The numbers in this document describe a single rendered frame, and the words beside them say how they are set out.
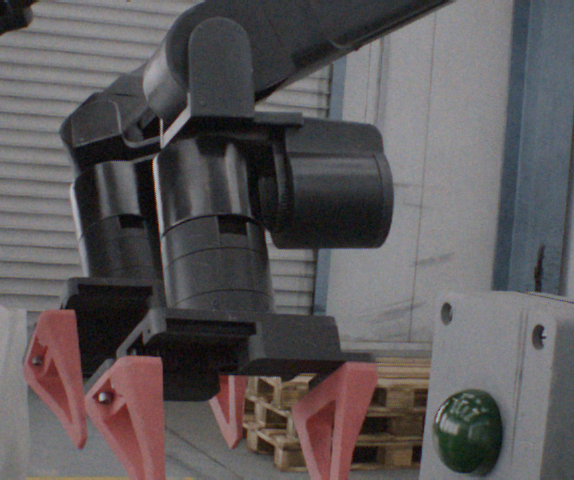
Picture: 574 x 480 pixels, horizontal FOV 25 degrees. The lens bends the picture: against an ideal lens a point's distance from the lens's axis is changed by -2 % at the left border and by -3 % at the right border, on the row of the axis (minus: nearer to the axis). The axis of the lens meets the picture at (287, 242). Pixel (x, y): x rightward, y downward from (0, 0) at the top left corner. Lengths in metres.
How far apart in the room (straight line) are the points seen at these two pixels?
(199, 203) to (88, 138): 0.23
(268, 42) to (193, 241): 0.12
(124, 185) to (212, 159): 0.18
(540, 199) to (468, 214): 0.56
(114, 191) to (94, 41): 7.26
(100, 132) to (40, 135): 7.12
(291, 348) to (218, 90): 0.14
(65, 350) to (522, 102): 8.70
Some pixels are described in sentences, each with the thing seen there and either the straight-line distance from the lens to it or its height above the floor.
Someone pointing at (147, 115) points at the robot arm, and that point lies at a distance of 0.93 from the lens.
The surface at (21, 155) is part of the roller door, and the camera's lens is 8.00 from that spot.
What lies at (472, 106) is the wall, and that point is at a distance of 9.25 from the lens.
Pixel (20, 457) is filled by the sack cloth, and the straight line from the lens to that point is 2.35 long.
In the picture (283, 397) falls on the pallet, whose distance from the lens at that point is 5.99.
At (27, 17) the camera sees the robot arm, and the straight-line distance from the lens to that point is 1.32.
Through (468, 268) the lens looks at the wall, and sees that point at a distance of 9.29.
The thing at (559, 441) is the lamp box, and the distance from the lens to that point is 0.41.
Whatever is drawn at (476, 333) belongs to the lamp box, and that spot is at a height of 1.32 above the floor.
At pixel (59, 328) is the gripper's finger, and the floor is 1.26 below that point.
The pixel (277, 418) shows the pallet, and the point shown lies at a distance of 6.34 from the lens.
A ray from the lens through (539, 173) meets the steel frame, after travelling 9.02.
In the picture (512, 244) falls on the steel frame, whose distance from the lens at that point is 9.40.
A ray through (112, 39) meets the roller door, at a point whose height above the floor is 2.11.
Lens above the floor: 1.37
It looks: 3 degrees down
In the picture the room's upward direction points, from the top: 5 degrees clockwise
